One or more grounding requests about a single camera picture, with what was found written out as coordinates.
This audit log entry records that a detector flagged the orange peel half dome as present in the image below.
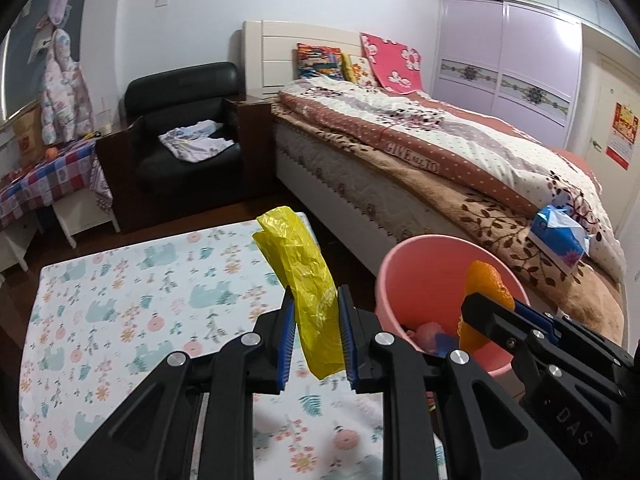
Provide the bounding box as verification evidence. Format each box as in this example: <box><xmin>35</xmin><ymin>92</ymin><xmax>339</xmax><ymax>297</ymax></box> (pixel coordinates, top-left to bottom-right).
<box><xmin>456</xmin><ymin>259</ymin><xmax>516</xmax><ymax>354</ymax></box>

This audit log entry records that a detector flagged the yellow plastic bag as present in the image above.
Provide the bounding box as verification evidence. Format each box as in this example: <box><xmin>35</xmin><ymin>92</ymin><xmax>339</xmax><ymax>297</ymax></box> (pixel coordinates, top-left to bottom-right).
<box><xmin>254</xmin><ymin>206</ymin><xmax>345</xmax><ymax>379</ymax></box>

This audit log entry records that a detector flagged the blue foam fruit net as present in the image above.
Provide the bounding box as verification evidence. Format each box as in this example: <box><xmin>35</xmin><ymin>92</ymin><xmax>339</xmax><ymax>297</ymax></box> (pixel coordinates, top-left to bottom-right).
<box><xmin>435</xmin><ymin>333</ymin><xmax>459</xmax><ymax>356</ymax></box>

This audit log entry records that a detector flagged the pink plastic trash bucket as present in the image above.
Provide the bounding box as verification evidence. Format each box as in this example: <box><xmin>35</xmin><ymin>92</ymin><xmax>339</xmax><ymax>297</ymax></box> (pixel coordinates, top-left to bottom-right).
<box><xmin>374</xmin><ymin>233</ymin><xmax>532</xmax><ymax>380</ymax></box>

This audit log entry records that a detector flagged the blue tissue pack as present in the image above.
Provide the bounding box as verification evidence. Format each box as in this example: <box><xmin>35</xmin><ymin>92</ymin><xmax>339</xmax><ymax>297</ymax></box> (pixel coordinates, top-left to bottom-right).
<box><xmin>527</xmin><ymin>205</ymin><xmax>590</xmax><ymax>274</ymax></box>

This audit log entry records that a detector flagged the bed with brown blanket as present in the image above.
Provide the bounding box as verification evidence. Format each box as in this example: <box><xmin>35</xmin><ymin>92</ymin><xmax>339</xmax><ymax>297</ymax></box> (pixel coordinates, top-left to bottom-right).
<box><xmin>271</xmin><ymin>96</ymin><xmax>626</xmax><ymax>342</ymax></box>

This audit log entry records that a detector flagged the floral white quilt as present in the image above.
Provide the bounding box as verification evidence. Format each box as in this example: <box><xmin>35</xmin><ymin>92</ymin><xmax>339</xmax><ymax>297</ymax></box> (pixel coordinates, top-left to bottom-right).
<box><xmin>278</xmin><ymin>76</ymin><xmax>626</xmax><ymax>281</ymax></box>

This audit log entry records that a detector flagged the floral tablecloth on table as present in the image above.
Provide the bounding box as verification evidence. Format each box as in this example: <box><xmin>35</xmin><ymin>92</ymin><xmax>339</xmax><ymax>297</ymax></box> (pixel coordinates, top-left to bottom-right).
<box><xmin>20</xmin><ymin>220</ymin><xmax>383</xmax><ymax>479</ymax></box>

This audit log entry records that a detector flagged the black leather armchair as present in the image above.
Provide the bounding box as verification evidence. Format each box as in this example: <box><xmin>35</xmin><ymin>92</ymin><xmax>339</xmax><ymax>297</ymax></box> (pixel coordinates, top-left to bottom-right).
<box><xmin>96</xmin><ymin>62</ymin><xmax>276</xmax><ymax>231</ymax></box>

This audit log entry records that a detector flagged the white cloth on armchair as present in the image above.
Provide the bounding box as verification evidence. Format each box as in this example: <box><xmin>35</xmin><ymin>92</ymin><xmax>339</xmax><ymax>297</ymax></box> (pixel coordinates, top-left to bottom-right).
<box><xmin>158</xmin><ymin>119</ymin><xmax>234</xmax><ymax>164</ymax></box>

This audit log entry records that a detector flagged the red door poster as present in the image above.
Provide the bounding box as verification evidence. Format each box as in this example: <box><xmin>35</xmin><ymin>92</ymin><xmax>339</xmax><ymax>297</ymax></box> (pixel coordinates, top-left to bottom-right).
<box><xmin>605</xmin><ymin>103</ymin><xmax>639</xmax><ymax>170</ymax></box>

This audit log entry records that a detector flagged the yellow floral pillow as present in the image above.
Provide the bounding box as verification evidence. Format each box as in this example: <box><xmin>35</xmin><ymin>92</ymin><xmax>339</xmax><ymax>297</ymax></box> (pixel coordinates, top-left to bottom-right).
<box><xmin>341</xmin><ymin>52</ymin><xmax>378</xmax><ymax>89</ymax></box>

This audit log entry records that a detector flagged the pink floral pillow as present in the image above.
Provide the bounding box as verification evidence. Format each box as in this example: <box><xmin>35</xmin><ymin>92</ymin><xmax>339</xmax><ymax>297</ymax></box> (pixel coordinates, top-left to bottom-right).
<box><xmin>360</xmin><ymin>32</ymin><xmax>423</xmax><ymax>96</ymax></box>

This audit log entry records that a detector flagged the colourful patterned pillow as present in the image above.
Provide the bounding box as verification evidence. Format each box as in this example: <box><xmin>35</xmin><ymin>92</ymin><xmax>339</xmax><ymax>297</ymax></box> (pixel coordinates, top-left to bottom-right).
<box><xmin>296</xmin><ymin>44</ymin><xmax>344</xmax><ymax>80</ymax></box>

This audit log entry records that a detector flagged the plaid cloth side table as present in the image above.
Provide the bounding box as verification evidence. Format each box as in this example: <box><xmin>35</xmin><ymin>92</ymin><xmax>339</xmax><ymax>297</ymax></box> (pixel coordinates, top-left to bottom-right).
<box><xmin>1</xmin><ymin>138</ymin><xmax>120</xmax><ymax>271</ymax></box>

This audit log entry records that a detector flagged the white wooden headboard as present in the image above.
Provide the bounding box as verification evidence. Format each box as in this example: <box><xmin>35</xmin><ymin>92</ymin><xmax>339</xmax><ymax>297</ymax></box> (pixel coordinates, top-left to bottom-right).
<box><xmin>242</xmin><ymin>20</ymin><xmax>362</xmax><ymax>98</ymax></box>

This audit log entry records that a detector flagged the plastic cup with straw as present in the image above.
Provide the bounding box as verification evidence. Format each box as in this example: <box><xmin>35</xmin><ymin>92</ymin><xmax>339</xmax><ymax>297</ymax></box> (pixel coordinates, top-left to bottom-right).
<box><xmin>96</xmin><ymin>110</ymin><xmax>113</xmax><ymax>136</ymax></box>

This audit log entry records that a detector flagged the lilac wardrobe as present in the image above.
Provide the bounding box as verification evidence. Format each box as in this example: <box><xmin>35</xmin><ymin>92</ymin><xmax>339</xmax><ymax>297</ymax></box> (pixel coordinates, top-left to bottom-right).
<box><xmin>433</xmin><ymin>0</ymin><xmax>599</xmax><ymax>148</ymax></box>

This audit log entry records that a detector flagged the small orange fruit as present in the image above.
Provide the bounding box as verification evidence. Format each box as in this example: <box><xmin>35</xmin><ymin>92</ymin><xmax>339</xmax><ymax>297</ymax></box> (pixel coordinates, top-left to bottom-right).
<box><xmin>44</xmin><ymin>148</ymin><xmax>58</xmax><ymax>160</ymax></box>

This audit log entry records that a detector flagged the hanging floral puffer jacket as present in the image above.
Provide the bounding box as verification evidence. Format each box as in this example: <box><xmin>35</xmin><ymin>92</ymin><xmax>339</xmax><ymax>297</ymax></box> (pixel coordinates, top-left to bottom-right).
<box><xmin>40</xmin><ymin>28</ymin><xmax>94</xmax><ymax>146</ymax></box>

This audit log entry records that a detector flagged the brown paper bag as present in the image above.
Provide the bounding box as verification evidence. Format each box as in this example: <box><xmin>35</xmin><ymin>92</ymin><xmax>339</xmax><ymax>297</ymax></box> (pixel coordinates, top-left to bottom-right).
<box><xmin>12</xmin><ymin>104</ymin><xmax>44</xmax><ymax>167</ymax></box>

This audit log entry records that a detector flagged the hanging white cap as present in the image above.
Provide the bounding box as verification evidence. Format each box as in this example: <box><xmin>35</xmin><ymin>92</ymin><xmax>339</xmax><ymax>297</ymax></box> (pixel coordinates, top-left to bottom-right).
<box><xmin>27</xmin><ymin>15</ymin><xmax>53</xmax><ymax>64</ymax></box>

